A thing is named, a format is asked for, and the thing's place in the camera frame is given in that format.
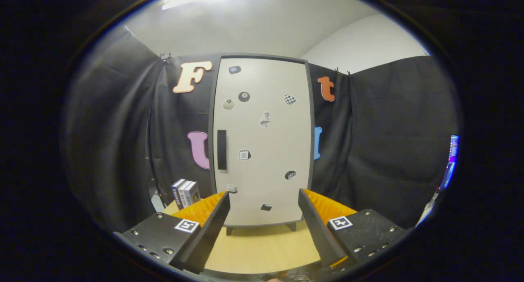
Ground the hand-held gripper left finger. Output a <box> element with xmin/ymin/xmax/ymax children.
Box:
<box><xmin>114</xmin><ymin>191</ymin><xmax>231</xmax><ymax>274</ymax></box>

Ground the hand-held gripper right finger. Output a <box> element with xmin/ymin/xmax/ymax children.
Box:
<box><xmin>298</xmin><ymin>188</ymin><xmax>406</xmax><ymax>270</ymax></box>

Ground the black door handle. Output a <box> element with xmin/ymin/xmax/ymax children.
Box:
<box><xmin>217</xmin><ymin>130</ymin><xmax>227</xmax><ymax>170</ymax></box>

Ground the white spine book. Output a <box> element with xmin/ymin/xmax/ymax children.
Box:
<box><xmin>178</xmin><ymin>180</ymin><xmax>194</xmax><ymax>209</ymax></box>

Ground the dark blue book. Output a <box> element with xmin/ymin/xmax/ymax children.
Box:
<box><xmin>171</xmin><ymin>179</ymin><xmax>187</xmax><ymax>210</ymax></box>

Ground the grey cabinet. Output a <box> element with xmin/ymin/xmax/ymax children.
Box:
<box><xmin>208</xmin><ymin>53</ymin><xmax>316</xmax><ymax>236</ymax></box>

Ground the white desktop device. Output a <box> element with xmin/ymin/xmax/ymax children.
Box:
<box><xmin>416</xmin><ymin>192</ymin><xmax>440</xmax><ymax>227</ymax></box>

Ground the black backdrop cloth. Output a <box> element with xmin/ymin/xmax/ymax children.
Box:
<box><xmin>63</xmin><ymin>24</ymin><xmax>459</xmax><ymax>233</ymax></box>

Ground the computer monitor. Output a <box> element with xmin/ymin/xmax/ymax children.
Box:
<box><xmin>440</xmin><ymin>135</ymin><xmax>460</xmax><ymax>190</ymax></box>

